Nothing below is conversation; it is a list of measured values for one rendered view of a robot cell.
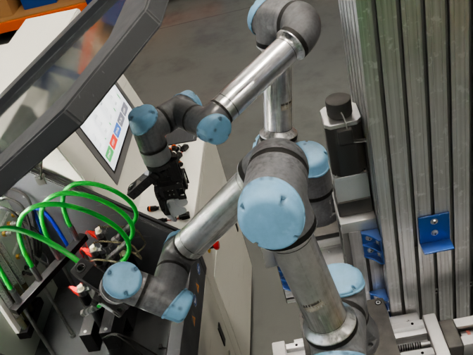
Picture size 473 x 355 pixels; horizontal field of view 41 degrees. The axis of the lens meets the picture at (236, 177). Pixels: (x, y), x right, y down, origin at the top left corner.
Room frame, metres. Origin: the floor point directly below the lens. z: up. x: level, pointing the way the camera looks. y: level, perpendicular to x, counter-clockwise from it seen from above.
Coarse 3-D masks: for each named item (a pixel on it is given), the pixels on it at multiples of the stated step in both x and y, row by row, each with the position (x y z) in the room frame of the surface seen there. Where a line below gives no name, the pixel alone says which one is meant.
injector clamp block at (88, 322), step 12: (108, 264) 1.57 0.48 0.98; (108, 312) 1.36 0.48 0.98; (132, 312) 1.44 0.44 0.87; (84, 324) 1.34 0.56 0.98; (96, 324) 1.34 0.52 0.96; (108, 324) 1.31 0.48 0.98; (120, 324) 1.35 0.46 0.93; (132, 324) 1.41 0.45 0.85; (84, 336) 1.30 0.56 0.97; (96, 336) 1.31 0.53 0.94; (120, 336) 1.32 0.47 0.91; (96, 348) 1.29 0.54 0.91; (108, 348) 1.29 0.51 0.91
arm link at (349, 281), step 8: (336, 264) 1.02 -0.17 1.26; (344, 264) 1.02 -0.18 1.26; (336, 272) 1.00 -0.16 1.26; (344, 272) 0.99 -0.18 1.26; (352, 272) 0.98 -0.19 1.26; (360, 272) 0.98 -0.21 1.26; (336, 280) 0.97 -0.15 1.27; (344, 280) 0.96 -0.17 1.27; (352, 280) 0.96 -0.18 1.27; (360, 280) 0.95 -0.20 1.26; (344, 288) 0.94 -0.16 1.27; (352, 288) 0.94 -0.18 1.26; (360, 288) 0.94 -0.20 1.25; (344, 296) 0.92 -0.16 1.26; (352, 296) 0.93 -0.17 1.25; (360, 296) 0.94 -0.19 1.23; (352, 304) 0.91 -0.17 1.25; (360, 304) 0.92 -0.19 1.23
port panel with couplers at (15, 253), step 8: (0, 200) 1.62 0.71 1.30; (0, 216) 1.62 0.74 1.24; (8, 216) 1.66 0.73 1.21; (0, 224) 1.60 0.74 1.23; (8, 224) 1.63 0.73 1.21; (0, 232) 1.58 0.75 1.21; (8, 232) 1.58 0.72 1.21; (8, 240) 1.60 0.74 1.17; (16, 240) 1.63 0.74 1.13; (24, 240) 1.66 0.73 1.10; (8, 248) 1.58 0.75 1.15; (16, 248) 1.61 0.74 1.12; (16, 256) 1.58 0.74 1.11; (16, 264) 1.57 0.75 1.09; (24, 264) 1.60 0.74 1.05
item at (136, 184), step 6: (144, 174) 1.41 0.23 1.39; (150, 174) 1.37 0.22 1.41; (156, 174) 1.38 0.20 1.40; (138, 180) 1.41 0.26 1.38; (144, 180) 1.38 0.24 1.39; (150, 180) 1.37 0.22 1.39; (132, 186) 1.40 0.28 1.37; (138, 186) 1.38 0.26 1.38; (144, 186) 1.38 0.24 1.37; (132, 192) 1.38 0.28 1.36; (138, 192) 1.38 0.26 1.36; (132, 198) 1.39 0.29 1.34
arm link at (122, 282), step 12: (120, 264) 0.98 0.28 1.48; (132, 264) 0.99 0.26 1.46; (108, 276) 0.96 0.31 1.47; (120, 276) 0.96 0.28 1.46; (132, 276) 0.96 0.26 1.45; (144, 276) 0.98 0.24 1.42; (108, 288) 0.95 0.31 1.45; (120, 288) 0.94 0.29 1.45; (132, 288) 0.94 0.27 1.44; (120, 300) 0.96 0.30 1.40; (132, 300) 0.95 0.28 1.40
